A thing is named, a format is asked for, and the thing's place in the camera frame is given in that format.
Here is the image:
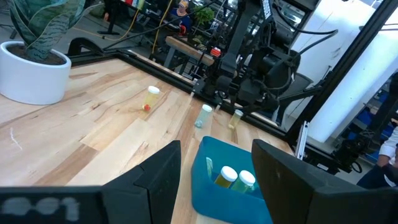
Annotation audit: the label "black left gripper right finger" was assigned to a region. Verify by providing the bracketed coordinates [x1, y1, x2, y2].
[251, 139, 358, 224]

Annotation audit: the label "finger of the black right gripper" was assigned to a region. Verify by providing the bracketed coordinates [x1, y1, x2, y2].
[236, 102, 259, 114]
[262, 96, 280, 114]

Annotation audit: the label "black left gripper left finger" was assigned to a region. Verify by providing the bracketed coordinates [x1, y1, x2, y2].
[101, 139, 182, 224]

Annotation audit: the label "pale blue pill bottle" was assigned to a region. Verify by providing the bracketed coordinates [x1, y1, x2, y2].
[194, 104, 213, 129]

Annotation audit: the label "teal plastic basket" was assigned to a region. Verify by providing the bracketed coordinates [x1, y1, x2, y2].
[191, 136, 274, 224]

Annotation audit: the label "wooden bench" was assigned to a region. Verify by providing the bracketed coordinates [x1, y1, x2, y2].
[164, 35, 215, 68]

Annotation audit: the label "green leafy plant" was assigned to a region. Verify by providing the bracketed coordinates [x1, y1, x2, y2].
[194, 6, 215, 27]

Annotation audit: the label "blue storage bins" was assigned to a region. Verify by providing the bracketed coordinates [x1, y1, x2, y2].
[356, 107, 394, 141]

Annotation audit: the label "person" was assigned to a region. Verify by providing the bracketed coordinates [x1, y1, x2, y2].
[356, 126, 398, 190]
[169, 0, 193, 35]

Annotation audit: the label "white round plant pot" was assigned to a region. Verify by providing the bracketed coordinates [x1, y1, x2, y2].
[0, 40, 72, 106]

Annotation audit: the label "green snake plant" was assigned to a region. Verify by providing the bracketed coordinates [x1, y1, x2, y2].
[6, 0, 103, 62]

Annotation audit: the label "white metal corner bracket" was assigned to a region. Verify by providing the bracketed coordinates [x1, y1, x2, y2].
[295, 120, 310, 161]

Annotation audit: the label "black aluminium table frame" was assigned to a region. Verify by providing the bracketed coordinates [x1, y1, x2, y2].
[67, 0, 398, 175]

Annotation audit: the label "yellow hanging cable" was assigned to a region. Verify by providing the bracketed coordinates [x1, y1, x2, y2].
[71, 0, 174, 55]

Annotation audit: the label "black frame handle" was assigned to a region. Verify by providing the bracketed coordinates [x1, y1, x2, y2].
[67, 37, 103, 58]

